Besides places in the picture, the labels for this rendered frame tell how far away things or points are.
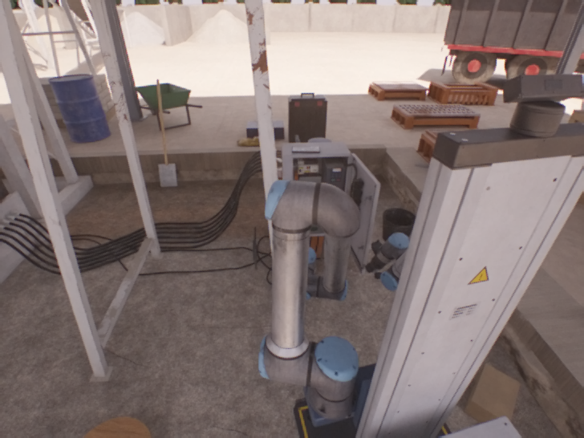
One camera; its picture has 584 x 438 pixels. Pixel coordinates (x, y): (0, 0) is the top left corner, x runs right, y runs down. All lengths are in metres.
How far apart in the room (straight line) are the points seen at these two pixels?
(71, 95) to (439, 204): 5.26
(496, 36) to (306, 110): 6.46
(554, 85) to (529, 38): 9.24
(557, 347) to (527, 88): 1.99
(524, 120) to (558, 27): 9.32
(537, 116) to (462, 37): 9.26
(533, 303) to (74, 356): 3.15
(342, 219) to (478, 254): 0.32
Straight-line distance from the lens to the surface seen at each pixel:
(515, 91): 0.63
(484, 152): 0.59
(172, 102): 5.67
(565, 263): 3.22
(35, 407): 2.63
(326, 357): 1.14
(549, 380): 2.50
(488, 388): 2.33
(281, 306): 1.00
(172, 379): 2.35
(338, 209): 0.82
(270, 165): 1.50
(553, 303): 2.76
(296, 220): 0.83
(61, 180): 5.02
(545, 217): 0.81
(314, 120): 4.42
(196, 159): 4.41
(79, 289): 2.10
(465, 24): 9.88
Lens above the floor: 1.95
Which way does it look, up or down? 34 degrees down
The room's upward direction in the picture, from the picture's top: straight up
